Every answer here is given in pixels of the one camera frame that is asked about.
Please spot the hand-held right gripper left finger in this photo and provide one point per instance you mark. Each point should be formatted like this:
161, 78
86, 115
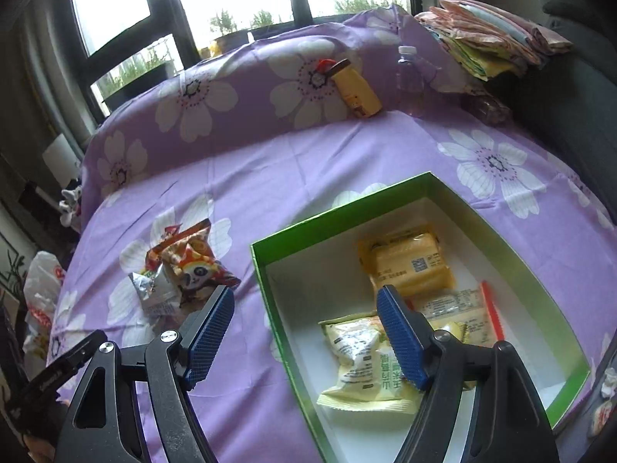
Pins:
212, 337

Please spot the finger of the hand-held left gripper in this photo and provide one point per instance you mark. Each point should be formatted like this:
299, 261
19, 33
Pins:
67, 366

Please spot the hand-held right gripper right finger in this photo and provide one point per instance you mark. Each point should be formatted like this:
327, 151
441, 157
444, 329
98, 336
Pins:
400, 342

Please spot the pale green-print snack packet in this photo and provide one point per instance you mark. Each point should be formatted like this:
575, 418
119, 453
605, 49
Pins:
356, 361

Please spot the white red-edged snack packet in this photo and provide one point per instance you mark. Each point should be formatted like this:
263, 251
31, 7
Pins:
458, 308

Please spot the green cardboard box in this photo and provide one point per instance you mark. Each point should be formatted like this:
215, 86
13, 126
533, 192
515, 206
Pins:
308, 289

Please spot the white red plastic bag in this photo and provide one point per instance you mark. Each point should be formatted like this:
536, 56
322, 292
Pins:
43, 299

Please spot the silver snack packet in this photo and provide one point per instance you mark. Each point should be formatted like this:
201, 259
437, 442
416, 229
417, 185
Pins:
154, 294

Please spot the orange panda snack packet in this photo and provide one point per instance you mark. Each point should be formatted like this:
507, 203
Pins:
193, 260

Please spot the red snack packet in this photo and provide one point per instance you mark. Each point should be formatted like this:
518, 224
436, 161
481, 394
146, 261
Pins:
156, 258

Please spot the potted plant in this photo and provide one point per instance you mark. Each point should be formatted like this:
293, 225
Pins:
12, 265

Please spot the black white cloth heap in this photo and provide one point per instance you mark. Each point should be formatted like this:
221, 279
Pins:
71, 205

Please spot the purple floral bedsheet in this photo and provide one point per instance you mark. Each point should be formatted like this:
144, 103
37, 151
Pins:
289, 164

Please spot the white tall board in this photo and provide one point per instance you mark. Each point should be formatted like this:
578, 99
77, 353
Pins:
60, 154

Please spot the clear plastic packet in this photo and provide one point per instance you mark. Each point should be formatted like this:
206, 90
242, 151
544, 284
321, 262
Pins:
489, 108

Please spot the yellow bottle brown cap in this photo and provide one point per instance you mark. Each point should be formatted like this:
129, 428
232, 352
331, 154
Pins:
356, 89

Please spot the clear plastic water bottle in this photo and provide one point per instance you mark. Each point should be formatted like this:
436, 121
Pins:
410, 82

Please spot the dark grey sofa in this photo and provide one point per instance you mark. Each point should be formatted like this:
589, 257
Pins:
578, 106

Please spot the small plant pot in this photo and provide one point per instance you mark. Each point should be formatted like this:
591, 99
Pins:
229, 41

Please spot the stack of folded cloths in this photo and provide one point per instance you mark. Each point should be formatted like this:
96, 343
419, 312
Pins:
491, 38

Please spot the dark window frame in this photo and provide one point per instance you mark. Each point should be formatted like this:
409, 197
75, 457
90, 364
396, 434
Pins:
159, 5

